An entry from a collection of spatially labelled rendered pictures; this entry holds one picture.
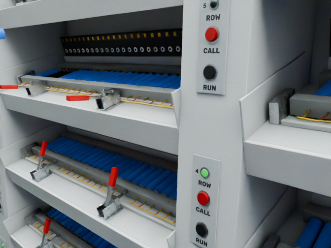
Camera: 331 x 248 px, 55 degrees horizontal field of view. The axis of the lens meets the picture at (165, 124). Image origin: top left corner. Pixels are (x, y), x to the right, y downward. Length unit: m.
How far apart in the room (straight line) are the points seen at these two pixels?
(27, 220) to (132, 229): 0.51
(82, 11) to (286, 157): 0.42
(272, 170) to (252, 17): 0.17
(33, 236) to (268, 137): 0.76
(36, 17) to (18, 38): 0.21
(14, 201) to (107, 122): 0.53
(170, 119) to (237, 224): 0.17
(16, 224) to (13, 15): 0.57
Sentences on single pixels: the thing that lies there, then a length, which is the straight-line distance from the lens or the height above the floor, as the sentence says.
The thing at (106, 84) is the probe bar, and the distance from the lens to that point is 0.61.
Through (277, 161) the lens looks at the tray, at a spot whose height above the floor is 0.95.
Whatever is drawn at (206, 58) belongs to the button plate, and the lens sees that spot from 0.39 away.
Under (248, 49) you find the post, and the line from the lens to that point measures 0.36.
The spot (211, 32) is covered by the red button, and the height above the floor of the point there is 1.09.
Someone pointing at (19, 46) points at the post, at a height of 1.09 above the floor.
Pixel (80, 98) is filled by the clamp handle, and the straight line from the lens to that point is 0.52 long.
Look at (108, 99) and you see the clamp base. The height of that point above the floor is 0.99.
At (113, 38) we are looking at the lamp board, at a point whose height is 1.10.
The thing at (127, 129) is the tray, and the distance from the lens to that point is 0.51.
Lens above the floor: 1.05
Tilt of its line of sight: 11 degrees down
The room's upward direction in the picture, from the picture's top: 2 degrees clockwise
